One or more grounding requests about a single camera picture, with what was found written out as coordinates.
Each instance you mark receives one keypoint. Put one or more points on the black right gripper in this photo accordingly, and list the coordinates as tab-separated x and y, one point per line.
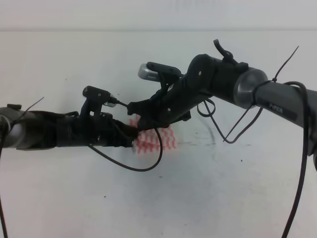
185	93

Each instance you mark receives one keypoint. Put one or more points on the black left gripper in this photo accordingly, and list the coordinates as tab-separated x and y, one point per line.
88	130

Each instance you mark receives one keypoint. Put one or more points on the pink white wavy towel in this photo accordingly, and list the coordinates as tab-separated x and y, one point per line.
148	141

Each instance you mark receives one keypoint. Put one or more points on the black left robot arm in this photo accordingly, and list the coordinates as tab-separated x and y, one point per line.
41	130

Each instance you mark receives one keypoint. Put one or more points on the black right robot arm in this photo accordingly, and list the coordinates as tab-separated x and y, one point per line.
232	81

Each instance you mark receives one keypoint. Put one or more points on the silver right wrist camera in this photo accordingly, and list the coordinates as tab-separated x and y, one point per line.
164	74

